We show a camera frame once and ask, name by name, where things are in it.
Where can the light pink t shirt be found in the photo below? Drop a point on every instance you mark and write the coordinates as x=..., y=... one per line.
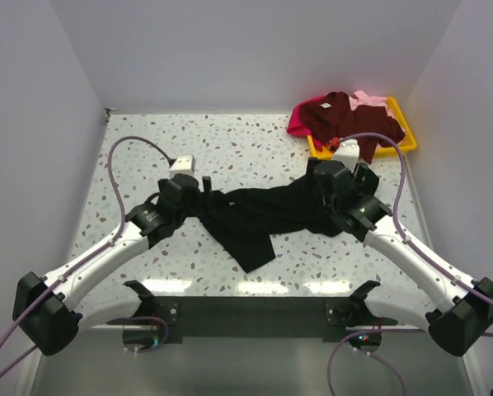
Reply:
x=375, y=109

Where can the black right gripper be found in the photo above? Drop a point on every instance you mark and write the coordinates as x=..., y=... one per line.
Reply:
x=357, y=176

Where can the magenta t shirt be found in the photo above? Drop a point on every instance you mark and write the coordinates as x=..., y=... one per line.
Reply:
x=303, y=116

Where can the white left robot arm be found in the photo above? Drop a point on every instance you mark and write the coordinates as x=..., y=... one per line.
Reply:
x=46, y=307

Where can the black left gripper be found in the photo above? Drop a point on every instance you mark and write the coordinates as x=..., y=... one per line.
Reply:
x=197, y=205

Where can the yellow plastic tray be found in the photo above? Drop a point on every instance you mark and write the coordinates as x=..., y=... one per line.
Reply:
x=399, y=136

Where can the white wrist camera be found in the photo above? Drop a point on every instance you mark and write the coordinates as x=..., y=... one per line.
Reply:
x=182, y=165
x=347, y=153

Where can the black t shirt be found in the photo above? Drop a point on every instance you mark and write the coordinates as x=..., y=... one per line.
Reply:
x=244, y=219

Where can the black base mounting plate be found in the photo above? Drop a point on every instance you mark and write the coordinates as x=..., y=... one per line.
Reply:
x=327, y=318

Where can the maroon t shirt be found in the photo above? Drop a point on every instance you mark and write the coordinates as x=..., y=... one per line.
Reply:
x=349, y=119

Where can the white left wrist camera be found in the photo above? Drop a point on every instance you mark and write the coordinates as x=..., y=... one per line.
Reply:
x=182, y=165

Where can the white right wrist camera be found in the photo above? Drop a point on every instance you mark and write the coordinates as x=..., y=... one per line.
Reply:
x=347, y=153

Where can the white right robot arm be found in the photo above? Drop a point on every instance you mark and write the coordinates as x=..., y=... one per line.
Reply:
x=456, y=309

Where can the orange red garment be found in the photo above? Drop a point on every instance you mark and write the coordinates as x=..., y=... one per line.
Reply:
x=333, y=144

